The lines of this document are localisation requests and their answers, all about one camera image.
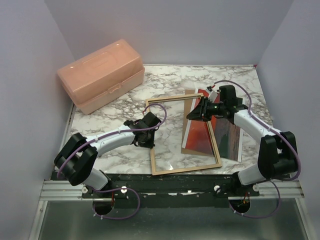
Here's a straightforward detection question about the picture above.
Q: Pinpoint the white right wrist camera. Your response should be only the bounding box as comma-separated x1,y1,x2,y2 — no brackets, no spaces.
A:
206,85,218,103

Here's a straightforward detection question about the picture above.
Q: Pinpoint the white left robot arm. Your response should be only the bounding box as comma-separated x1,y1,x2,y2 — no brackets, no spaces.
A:
54,112,163,198

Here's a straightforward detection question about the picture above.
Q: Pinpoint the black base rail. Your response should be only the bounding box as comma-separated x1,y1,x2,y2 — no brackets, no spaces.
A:
80,174,259,212

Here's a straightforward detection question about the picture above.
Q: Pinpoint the pink plastic storage box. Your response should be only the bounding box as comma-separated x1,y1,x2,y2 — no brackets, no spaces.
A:
57,39,145,115

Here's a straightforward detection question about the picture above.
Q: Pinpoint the clear acrylic glass sheet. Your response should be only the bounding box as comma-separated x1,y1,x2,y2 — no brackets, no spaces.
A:
149,96,218,172

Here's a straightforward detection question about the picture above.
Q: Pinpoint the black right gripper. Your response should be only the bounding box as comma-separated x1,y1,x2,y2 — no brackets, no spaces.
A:
186,96,226,123

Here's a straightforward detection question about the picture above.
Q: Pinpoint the wooden picture frame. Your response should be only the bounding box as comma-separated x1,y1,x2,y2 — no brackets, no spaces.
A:
145,93,222,176

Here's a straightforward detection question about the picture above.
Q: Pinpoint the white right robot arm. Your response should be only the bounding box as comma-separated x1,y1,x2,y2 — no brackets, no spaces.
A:
186,85,301,196

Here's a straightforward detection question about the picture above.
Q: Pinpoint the brown cardboard backing board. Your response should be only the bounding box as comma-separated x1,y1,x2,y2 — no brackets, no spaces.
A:
180,89,237,157

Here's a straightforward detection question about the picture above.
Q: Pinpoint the aluminium extrusion rail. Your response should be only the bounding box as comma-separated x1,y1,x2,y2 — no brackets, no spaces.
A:
39,180,83,201

